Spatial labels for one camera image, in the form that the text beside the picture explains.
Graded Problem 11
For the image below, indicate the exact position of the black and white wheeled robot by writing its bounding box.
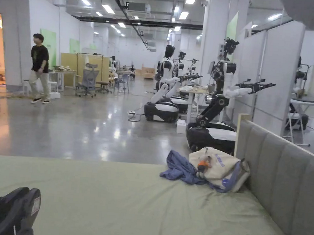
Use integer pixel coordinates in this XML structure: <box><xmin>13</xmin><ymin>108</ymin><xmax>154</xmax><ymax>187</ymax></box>
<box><xmin>184</xmin><ymin>34</ymin><xmax>280</xmax><ymax>159</ymax></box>
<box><xmin>285</xmin><ymin>55</ymin><xmax>314</xmax><ymax>132</ymax></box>

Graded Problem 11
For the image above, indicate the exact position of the white power strip with cable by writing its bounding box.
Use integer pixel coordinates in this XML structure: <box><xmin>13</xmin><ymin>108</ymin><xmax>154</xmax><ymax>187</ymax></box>
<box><xmin>126</xmin><ymin>108</ymin><xmax>146</xmax><ymax>123</ymax></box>

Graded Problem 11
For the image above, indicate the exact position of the brown round stool chair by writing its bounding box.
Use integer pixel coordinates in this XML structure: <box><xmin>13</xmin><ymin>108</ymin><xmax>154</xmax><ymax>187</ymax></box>
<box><xmin>95</xmin><ymin>80</ymin><xmax>113</xmax><ymax>95</ymax></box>

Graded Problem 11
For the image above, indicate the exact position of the white box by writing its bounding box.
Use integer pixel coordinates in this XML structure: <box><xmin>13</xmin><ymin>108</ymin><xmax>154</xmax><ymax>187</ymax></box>
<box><xmin>175</xmin><ymin>119</ymin><xmax>188</xmax><ymax>134</ymax></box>

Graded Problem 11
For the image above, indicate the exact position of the bed with pale green sheet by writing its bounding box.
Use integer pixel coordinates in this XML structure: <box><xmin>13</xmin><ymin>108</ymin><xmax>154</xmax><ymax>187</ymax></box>
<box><xmin>0</xmin><ymin>150</ymin><xmax>300</xmax><ymax>235</ymax></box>

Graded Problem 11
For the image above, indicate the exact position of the white folding table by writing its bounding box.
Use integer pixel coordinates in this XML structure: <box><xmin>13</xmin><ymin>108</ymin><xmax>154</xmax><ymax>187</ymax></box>
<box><xmin>283</xmin><ymin>97</ymin><xmax>314</xmax><ymax>147</ymax></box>

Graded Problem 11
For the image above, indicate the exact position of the blue garment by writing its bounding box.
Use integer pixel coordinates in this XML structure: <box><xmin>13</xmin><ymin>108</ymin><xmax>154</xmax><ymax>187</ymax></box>
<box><xmin>159</xmin><ymin>149</ymin><xmax>209</xmax><ymax>186</ymax></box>

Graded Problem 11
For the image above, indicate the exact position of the white humanoid wheeled robot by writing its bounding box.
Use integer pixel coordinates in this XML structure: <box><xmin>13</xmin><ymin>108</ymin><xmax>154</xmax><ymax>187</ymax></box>
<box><xmin>143</xmin><ymin>43</ymin><xmax>206</xmax><ymax>126</ymax></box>

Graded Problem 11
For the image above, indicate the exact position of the cream canvas tote bag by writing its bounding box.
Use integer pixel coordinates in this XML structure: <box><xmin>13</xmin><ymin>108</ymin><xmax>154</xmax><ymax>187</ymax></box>
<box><xmin>186</xmin><ymin>145</ymin><xmax>253</xmax><ymax>196</ymax></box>

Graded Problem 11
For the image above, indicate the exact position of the grey office chair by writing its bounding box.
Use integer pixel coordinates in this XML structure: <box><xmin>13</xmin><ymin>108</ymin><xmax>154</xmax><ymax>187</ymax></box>
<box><xmin>74</xmin><ymin>61</ymin><xmax>101</xmax><ymax>99</ymax></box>

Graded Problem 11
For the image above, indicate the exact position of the wooden table with white items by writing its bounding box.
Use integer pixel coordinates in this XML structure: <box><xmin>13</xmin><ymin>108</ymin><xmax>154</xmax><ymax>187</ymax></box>
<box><xmin>175</xmin><ymin>82</ymin><xmax>210</xmax><ymax>125</ymax></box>

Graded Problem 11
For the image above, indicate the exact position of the grey padded headboard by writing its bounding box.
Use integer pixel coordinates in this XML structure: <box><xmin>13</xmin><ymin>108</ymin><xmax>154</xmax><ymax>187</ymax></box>
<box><xmin>227</xmin><ymin>113</ymin><xmax>314</xmax><ymax>235</ymax></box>

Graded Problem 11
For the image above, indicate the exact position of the white table with clutter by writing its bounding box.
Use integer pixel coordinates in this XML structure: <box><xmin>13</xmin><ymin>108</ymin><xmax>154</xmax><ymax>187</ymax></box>
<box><xmin>47</xmin><ymin>64</ymin><xmax>77</xmax><ymax>93</ymax></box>

